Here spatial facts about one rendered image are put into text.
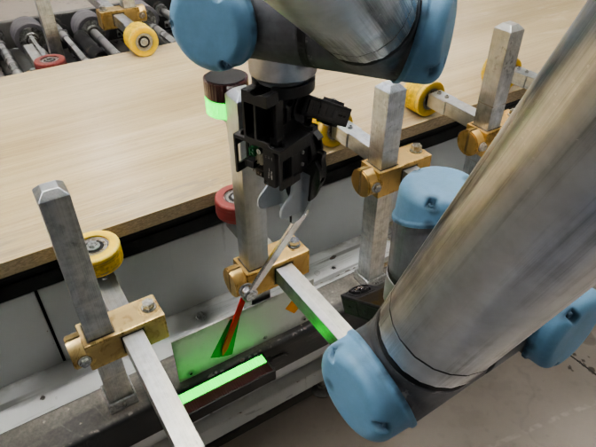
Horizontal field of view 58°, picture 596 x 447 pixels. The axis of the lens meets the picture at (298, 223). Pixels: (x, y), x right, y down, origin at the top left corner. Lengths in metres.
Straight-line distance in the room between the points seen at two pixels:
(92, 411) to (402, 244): 0.60
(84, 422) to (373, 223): 0.57
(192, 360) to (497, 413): 1.13
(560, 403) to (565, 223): 1.70
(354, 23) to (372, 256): 0.74
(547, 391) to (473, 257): 1.68
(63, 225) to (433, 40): 0.46
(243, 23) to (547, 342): 0.33
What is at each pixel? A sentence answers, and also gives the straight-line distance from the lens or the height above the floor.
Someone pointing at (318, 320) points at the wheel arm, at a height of 0.86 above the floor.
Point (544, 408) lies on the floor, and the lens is 1.88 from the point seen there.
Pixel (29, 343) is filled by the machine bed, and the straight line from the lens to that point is 1.08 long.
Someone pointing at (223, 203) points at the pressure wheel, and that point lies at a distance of 0.93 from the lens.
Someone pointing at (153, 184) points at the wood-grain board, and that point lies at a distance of 1.02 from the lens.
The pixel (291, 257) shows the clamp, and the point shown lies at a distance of 0.87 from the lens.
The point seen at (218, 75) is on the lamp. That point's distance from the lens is 0.74.
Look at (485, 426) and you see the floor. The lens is 1.78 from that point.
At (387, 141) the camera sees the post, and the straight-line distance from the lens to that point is 0.88.
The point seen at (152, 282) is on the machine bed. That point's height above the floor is 0.72.
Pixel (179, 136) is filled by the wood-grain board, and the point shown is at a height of 0.90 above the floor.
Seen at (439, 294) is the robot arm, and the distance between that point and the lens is 0.29.
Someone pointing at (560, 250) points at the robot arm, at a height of 1.31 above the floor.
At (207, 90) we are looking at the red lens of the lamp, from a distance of 0.73.
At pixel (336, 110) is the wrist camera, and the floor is 1.15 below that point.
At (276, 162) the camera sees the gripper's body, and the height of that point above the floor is 1.13.
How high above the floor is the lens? 1.45
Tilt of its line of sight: 38 degrees down
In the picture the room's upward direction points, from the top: straight up
